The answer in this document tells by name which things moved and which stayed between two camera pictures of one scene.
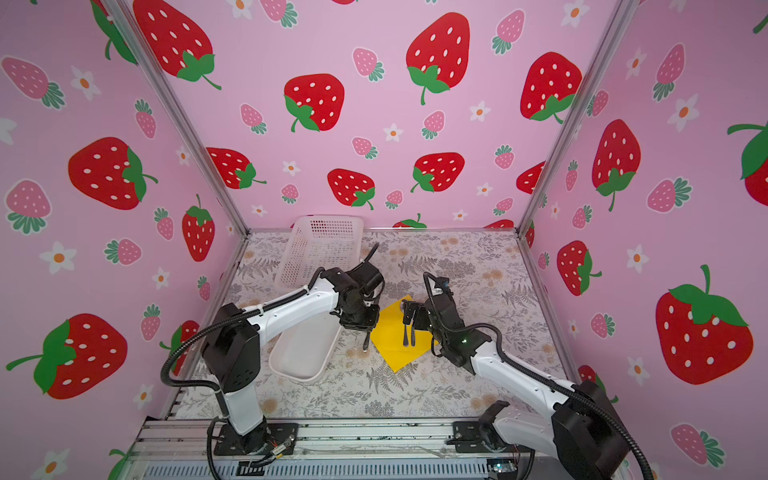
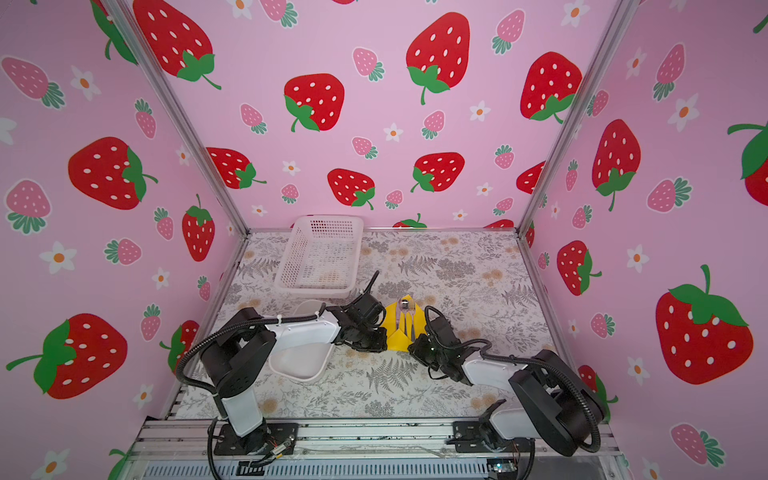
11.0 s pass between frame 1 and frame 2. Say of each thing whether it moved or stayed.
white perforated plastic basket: stayed
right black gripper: moved
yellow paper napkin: moved
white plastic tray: stayed
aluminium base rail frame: stayed
